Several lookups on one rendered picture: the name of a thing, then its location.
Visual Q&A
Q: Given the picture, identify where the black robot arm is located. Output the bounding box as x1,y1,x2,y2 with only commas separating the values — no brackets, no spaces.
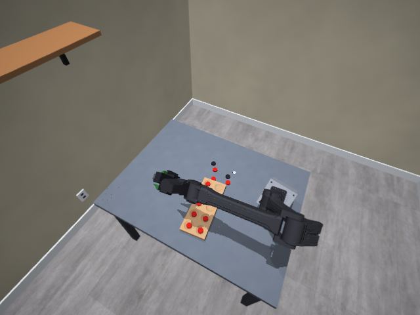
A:
153,172,323,249

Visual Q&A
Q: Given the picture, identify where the tan tray with round pockets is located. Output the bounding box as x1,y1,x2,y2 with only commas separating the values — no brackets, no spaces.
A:
180,177,226,240

